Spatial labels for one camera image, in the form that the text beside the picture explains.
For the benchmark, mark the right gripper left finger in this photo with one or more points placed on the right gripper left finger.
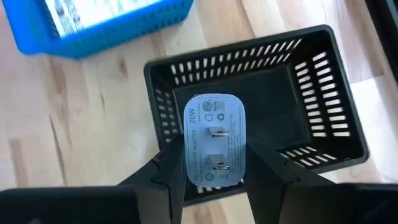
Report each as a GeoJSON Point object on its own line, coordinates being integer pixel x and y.
{"type": "Point", "coordinates": [168, 168]}

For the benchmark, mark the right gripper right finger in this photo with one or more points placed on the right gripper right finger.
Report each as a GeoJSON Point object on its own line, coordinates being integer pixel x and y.
{"type": "Point", "coordinates": [267, 177]}

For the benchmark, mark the white 20W charger adapter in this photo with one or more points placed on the white 20W charger adapter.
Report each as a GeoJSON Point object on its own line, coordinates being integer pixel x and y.
{"type": "Point", "coordinates": [214, 140]}

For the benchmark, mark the white product box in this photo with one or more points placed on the white product box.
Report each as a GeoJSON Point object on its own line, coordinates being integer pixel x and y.
{"type": "Point", "coordinates": [93, 14]}

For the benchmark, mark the black plastic bin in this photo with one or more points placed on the black plastic bin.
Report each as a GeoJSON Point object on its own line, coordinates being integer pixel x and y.
{"type": "Point", "coordinates": [267, 102]}

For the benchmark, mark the blue plastic bin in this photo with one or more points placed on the blue plastic bin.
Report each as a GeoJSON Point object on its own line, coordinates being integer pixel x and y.
{"type": "Point", "coordinates": [102, 37]}

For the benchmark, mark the black aluminium table frame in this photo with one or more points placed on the black aluminium table frame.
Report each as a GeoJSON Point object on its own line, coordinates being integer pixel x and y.
{"type": "Point", "coordinates": [385, 31]}

